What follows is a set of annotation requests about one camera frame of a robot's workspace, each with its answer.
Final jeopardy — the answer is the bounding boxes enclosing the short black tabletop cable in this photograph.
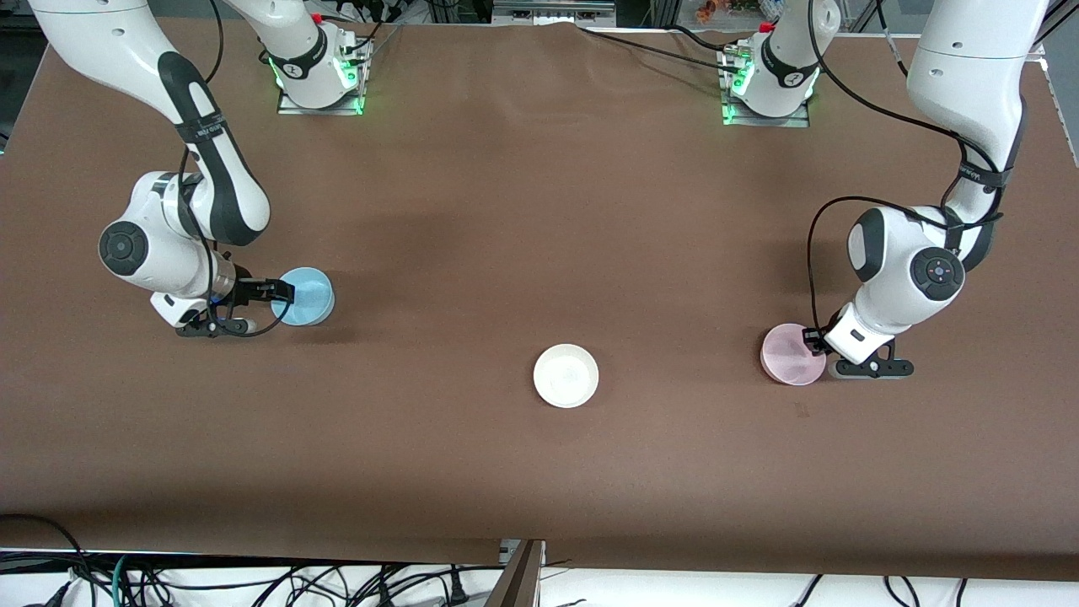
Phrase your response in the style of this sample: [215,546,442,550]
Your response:
[666,24,743,56]

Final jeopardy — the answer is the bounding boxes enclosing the aluminium frame profile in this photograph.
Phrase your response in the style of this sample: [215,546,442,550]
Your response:
[485,540,546,607]

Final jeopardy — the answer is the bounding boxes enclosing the brown table cover sheet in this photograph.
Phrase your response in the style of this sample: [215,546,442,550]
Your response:
[0,15,1079,583]

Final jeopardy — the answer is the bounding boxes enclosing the thin black base cable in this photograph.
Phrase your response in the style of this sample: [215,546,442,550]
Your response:
[346,20,407,53]

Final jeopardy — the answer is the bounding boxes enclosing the light blue plastic bowl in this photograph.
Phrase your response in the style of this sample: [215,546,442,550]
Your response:
[271,267,336,328]

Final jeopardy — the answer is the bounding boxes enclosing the thick black looped cable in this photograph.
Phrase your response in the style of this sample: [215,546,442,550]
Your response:
[0,513,89,591]

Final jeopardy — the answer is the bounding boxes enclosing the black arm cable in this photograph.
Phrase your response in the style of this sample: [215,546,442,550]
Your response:
[173,0,293,339]
[807,0,1009,340]

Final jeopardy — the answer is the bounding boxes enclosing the pink plastic bowl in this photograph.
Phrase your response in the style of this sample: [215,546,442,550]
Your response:
[760,323,829,387]

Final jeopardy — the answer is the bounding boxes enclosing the grey metal frame bar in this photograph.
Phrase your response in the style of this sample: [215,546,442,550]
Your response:
[491,0,618,27]

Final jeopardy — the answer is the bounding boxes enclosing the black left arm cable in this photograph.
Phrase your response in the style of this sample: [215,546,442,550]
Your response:
[807,0,1009,340]

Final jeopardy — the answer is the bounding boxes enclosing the long black tabletop cable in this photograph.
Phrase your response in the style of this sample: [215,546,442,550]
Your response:
[577,25,744,73]

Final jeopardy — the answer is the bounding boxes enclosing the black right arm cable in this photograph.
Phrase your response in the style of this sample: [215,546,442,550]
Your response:
[173,0,293,339]

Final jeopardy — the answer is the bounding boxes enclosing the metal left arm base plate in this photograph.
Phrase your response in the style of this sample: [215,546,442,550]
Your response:
[719,44,813,129]

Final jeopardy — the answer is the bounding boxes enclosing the white plastic bowl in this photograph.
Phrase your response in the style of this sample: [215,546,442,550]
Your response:
[533,343,600,410]

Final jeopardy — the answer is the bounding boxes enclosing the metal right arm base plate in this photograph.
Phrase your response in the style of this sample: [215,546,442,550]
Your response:
[276,35,367,117]

